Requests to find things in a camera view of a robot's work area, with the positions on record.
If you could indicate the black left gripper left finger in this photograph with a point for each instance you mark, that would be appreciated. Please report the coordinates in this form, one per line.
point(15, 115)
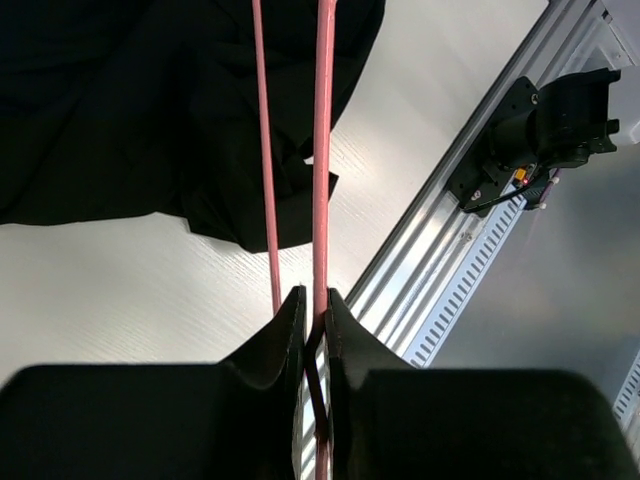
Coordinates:
point(234, 419)

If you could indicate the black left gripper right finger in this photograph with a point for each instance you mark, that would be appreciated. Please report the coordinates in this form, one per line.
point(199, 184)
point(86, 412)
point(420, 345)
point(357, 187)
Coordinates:
point(390, 420)

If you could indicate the white slotted cable duct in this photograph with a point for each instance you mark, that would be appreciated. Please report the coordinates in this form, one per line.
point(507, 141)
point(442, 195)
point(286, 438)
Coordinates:
point(547, 290)

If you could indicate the pink wire hanger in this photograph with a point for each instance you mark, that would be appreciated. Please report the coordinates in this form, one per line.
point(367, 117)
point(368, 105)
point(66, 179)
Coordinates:
point(324, 69)

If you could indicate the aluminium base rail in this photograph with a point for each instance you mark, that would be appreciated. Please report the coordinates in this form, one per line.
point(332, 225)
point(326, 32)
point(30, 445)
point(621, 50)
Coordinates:
point(415, 288)

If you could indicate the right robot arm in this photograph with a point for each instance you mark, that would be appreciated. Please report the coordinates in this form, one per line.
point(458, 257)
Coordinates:
point(569, 123)

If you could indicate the black shirt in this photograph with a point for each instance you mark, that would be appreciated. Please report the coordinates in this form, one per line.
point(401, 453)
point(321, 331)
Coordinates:
point(117, 109)

